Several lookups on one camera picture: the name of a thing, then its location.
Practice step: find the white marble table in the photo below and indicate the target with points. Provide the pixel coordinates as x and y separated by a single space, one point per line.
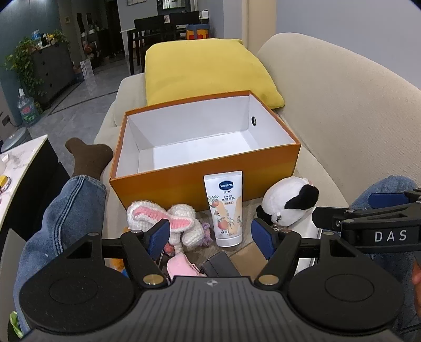
23 164

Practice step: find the pink plush pouch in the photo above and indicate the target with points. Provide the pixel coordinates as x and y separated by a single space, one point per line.
179 264

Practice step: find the green object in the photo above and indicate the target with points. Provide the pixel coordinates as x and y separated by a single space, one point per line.
15 324

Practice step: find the purple yarn toy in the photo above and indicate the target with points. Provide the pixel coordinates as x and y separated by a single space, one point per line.
207 235

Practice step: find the wall socket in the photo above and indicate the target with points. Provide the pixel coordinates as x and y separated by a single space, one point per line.
6 121

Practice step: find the grey round bin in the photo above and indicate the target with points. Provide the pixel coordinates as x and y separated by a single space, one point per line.
16 139

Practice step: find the yellow orange toy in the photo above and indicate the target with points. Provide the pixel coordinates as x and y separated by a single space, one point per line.
118 264

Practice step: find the yellow object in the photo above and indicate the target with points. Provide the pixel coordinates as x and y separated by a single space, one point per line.
4 182

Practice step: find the large water jug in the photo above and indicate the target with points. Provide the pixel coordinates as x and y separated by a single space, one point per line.
29 110

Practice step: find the yellow flower arrangement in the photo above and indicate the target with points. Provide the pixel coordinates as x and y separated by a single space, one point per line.
52 36

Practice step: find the beige sofa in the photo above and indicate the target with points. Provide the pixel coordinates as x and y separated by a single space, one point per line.
329 98

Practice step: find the person's right leg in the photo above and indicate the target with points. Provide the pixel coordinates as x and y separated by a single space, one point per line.
388 185

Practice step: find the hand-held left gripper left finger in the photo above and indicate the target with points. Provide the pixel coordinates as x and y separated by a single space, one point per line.
159 235

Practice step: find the orange cardboard box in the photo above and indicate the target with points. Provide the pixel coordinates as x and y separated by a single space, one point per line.
164 190

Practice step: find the black box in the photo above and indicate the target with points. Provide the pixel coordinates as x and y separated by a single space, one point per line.
220 264

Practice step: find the orange blue stool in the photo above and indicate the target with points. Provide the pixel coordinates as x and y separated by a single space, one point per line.
197 33

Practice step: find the panda plush toy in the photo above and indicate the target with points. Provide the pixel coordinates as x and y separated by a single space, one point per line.
283 197

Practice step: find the person's left leg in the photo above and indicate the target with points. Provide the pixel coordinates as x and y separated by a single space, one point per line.
59 223

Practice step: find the dark dining chair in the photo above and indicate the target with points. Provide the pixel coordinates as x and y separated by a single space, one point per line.
151 29
184 23

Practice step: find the person's leg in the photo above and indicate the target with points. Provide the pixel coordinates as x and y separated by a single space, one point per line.
388 185
59 223

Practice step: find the person's right hand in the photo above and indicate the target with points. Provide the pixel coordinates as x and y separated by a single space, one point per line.
417 274

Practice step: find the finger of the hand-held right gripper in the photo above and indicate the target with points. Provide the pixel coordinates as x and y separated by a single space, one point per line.
383 199
329 217

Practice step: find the white pink crochet bunny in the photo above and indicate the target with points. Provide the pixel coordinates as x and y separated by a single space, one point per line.
184 213

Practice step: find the white lotion tube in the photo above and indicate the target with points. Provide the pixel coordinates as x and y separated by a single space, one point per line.
223 204

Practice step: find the white floor sign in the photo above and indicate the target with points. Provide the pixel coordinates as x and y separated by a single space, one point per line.
87 70

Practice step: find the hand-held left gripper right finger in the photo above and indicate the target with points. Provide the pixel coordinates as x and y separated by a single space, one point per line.
263 238

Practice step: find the yellow pillow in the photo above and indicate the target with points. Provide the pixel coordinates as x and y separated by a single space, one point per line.
204 65

